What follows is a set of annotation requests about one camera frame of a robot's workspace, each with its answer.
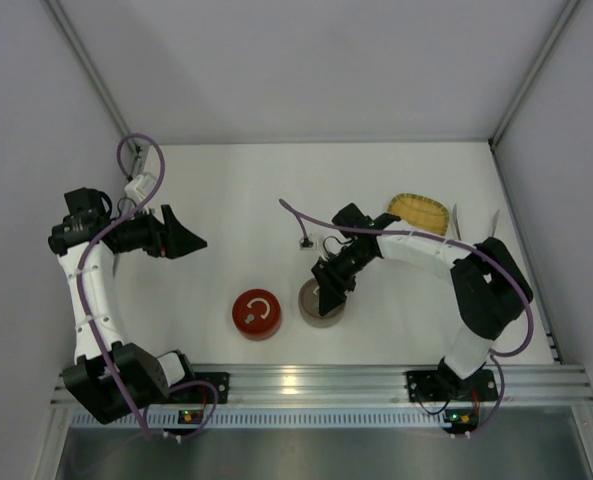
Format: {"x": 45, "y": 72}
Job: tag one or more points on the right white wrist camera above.
{"x": 308, "y": 243}

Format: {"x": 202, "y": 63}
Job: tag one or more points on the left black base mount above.
{"x": 201, "y": 388}

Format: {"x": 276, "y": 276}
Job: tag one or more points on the metal serving tongs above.
{"x": 456, "y": 223}

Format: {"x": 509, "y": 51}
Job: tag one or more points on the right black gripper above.
{"x": 332, "y": 275}

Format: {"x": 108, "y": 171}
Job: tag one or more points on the slotted cable duct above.
{"x": 225, "y": 418}

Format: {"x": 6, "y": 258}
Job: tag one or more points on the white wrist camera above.
{"x": 140, "y": 187}
{"x": 308, "y": 243}

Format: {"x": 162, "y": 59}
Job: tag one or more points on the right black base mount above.
{"x": 433, "y": 385}

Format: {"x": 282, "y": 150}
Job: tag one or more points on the bamboo woven tray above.
{"x": 421, "y": 212}

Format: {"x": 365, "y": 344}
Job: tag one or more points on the aluminium mounting rail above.
{"x": 277, "y": 386}

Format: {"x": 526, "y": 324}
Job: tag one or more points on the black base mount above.
{"x": 433, "y": 385}
{"x": 201, "y": 388}

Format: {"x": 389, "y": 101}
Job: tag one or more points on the beige round lid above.
{"x": 308, "y": 297}

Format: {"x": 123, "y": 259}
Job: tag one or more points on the red round lid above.
{"x": 256, "y": 308}

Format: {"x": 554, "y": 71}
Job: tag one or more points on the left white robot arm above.
{"x": 112, "y": 377}

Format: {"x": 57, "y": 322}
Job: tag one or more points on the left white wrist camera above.
{"x": 140, "y": 187}

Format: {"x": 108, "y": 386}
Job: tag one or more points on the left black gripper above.
{"x": 161, "y": 233}

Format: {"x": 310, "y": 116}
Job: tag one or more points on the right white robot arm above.
{"x": 489, "y": 287}

